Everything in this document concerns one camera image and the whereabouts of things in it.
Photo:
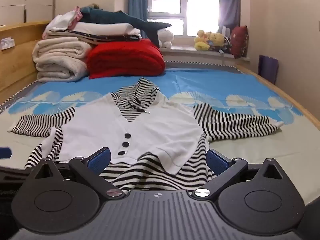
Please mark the wooden headboard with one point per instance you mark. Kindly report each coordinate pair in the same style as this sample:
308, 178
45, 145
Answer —
17, 65

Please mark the striped plush toy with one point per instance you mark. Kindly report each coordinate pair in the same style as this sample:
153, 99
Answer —
227, 43

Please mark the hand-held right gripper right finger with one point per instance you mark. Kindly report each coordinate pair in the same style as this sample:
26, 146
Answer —
217, 162

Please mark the pink cloth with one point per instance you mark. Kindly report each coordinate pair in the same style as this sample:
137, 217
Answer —
75, 17

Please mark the wooden bed frame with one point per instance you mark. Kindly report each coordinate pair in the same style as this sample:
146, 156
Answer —
287, 92

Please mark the white wardrobe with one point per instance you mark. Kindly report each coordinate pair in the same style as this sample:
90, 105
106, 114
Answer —
32, 0

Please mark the window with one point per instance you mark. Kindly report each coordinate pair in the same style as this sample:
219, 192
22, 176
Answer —
175, 2

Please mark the cream folded blanket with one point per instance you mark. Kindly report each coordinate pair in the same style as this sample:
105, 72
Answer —
60, 60

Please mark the red folded blanket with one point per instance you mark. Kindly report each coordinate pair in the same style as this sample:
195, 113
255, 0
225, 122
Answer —
125, 60

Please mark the tissue pack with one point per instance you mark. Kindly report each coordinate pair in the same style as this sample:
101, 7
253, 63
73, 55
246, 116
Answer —
6, 43

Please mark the blue curtain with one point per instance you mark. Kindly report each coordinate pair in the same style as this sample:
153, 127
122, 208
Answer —
229, 2
137, 2

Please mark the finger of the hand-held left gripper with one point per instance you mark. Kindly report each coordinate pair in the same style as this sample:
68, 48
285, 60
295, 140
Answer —
15, 169
5, 152

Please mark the teal shark plush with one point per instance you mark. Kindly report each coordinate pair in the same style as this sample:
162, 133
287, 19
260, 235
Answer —
120, 17

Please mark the yellow plush toy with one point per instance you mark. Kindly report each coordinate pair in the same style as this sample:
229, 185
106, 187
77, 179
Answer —
202, 40
217, 40

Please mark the dark red pillow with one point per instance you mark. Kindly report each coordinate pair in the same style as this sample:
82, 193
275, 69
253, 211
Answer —
239, 41

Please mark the white plush toy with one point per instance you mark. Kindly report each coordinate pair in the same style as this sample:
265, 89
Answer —
166, 37

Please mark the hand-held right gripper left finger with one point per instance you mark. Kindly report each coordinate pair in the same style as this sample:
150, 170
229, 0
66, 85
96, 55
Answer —
100, 158

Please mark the window sill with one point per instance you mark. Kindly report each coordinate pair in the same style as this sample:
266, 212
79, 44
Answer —
200, 53

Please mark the striped and white sweater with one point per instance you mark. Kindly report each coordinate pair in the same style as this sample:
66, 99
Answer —
150, 130

